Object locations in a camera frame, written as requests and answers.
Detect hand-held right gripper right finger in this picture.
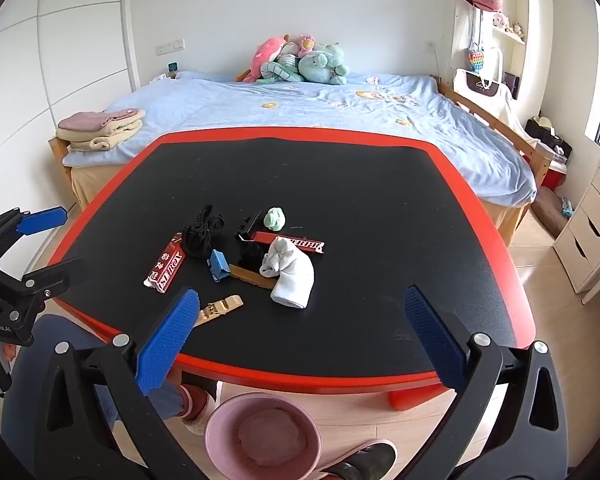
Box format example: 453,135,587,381
404,285,571,480

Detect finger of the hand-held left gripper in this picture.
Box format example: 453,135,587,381
0,206,69,266
15,256,86,312

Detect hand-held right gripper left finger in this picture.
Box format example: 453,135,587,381
30,287,216,480

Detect gold wooden piece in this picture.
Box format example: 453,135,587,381
196,294,244,328

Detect red white carton strip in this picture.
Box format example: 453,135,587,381
142,232,185,292

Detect blue clip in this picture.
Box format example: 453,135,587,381
208,249,231,283

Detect pink bin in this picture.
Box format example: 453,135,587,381
203,392,323,480

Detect brown wooden strip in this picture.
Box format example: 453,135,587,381
228,264,273,289

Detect black sock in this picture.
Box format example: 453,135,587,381
181,204,227,261

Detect small black cloth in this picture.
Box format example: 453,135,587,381
237,241,268,271

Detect black plastic clip holder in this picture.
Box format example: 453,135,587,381
234,212,262,241

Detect white sock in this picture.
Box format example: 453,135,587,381
259,236,315,309

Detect long red carton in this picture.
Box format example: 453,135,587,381
250,231,328,257

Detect green white fluffy ball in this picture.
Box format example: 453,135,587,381
263,206,288,232

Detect person's blue pants leg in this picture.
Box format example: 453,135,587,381
10,312,191,423

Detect person's slippered foot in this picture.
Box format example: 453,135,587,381
320,439,398,480
180,384,217,436

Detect pink folded towel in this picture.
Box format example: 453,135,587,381
57,108,146,133

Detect brown floor cushion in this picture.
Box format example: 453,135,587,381
530,187,571,236

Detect white drawer chest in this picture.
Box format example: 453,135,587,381
552,152,600,306

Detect white wardrobe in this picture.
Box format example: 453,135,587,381
0,0,143,221

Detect red cooler box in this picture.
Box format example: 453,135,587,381
545,152,568,191

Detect black bag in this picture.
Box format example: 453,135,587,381
524,120,573,161

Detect white tote bag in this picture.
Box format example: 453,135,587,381
451,47,513,111

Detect striped plush toy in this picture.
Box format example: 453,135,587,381
256,55,303,86

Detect pink plush toy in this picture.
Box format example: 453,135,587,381
242,35,291,83

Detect green plush toy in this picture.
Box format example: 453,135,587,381
297,42,351,86

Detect small shelf figures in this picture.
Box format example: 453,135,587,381
492,12,526,38

